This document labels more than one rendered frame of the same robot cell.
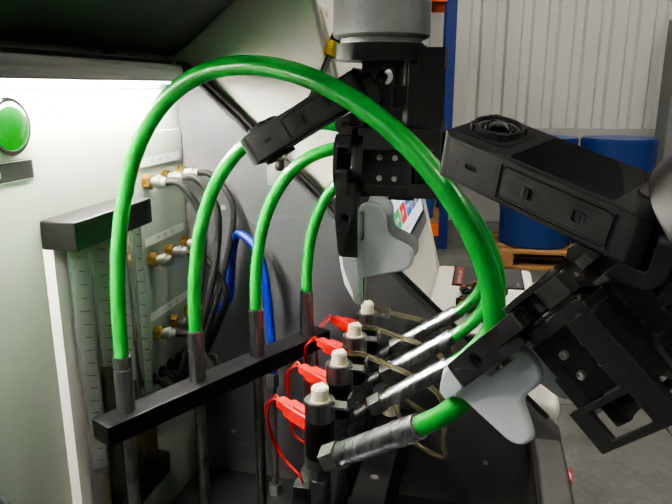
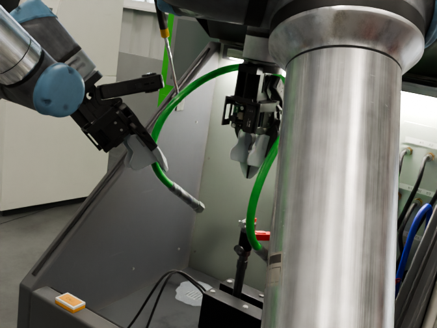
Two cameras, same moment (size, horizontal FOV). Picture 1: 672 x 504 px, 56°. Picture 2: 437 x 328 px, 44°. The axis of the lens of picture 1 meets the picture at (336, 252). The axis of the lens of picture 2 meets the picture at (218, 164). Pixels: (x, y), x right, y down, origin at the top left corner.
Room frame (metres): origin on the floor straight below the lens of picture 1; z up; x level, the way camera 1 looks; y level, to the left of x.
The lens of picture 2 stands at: (0.77, -0.96, 1.51)
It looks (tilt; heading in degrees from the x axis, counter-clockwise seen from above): 15 degrees down; 109
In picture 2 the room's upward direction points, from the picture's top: 9 degrees clockwise
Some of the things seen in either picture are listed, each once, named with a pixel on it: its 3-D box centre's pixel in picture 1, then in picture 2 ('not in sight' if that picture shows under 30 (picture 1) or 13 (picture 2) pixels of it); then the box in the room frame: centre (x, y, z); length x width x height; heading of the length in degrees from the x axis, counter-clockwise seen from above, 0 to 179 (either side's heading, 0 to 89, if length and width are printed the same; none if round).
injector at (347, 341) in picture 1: (362, 417); not in sight; (0.68, -0.03, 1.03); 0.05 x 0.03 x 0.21; 77
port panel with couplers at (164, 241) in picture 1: (174, 248); (415, 200); (0.82, 0.22, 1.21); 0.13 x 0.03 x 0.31; 167
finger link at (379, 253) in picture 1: (377, 257); (239, 153); (0.50, -0.03, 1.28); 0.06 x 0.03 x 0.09; 77
